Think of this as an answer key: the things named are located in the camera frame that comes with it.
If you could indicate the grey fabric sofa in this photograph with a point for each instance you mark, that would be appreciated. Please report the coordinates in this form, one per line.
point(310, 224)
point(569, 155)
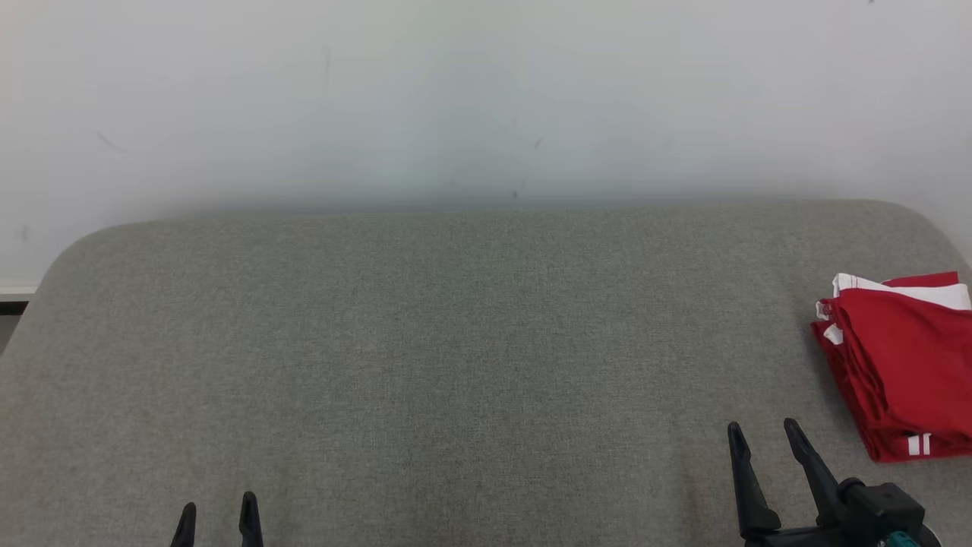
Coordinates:
point(418, 365)

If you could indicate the red Bulls basketball jersey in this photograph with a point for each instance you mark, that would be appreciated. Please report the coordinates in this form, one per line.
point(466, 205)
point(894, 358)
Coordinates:
point(919, 448)

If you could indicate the white wall baseboard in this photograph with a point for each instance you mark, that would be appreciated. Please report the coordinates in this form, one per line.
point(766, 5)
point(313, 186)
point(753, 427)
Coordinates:
point(17, 292)

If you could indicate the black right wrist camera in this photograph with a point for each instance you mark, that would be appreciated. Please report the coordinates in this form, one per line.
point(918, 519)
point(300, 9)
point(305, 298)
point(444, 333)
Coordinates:
point(877, 505)

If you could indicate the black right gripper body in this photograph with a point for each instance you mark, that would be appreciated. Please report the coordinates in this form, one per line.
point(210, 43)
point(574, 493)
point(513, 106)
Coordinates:
point(805, 538)

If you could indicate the red shorts with white stripe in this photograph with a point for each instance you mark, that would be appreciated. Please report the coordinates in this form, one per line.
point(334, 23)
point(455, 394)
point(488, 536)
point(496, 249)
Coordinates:
point(904, 342)

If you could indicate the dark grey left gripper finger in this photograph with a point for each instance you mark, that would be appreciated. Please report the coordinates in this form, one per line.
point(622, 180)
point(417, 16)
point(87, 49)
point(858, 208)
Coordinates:
point(184, 528)
point(250, 520)

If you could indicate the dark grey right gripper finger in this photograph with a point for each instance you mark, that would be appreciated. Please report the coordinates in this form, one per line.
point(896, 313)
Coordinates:
point(816, 471)
point(752, 486)

